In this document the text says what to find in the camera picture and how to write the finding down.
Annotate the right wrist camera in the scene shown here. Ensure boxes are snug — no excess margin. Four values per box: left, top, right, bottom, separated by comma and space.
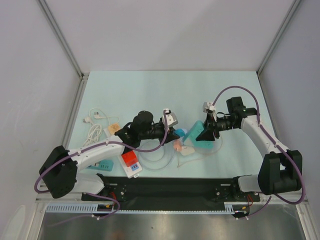
202, 101, 217, 119

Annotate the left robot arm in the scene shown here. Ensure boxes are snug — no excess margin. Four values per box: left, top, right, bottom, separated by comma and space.
34, 108, 179, 200

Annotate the pink charger plug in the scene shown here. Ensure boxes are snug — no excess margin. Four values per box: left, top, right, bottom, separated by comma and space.
173, 139, 182, 152

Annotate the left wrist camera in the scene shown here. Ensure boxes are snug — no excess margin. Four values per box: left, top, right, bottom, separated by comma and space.
161, 108, 179, 128

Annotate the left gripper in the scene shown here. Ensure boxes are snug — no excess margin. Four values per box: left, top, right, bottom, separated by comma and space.
138, 122, 180, 146

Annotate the white square charger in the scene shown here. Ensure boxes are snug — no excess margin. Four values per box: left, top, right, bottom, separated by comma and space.
180, 145, 195, 156

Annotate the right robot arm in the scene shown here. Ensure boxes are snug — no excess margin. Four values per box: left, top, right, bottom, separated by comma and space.
196, 96, 302, 201

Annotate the aluminium frame rail right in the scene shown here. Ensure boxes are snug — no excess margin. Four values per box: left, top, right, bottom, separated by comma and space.
256, 0, 304, 77

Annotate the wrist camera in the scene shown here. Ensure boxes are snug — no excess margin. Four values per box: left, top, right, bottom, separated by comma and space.
161, 108, 179, 128
202, 101, 217, 119

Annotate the blue square plug adapter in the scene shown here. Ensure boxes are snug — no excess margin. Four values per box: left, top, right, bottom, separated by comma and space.
174, 128, 188, 138

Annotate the white slotted cable duct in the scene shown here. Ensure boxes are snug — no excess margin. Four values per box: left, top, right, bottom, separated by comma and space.
45, 203, 116, 214

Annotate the aluminium frame rail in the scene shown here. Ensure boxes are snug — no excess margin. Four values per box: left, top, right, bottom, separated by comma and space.
36, 0, 90, 81
256, 0, 304, 77

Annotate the wooden tan plug adapter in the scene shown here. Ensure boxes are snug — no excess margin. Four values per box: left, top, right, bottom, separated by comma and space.
107, 122, 121, 135

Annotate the red cube adapter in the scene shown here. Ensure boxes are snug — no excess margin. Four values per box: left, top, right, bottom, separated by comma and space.
121, 150, 138, 167

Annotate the teal triangular power strip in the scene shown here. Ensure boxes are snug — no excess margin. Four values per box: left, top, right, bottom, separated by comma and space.
182, 120, 214, 150

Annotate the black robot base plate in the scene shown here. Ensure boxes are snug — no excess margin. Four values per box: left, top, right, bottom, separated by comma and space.
81, 176, 260, 212

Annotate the teal rectangular power strip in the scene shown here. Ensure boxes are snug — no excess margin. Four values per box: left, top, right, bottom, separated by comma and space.
87, 159, 114, 172

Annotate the aluminium frame rail left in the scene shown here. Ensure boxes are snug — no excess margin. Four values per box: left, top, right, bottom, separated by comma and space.
36, 0, 90, 81

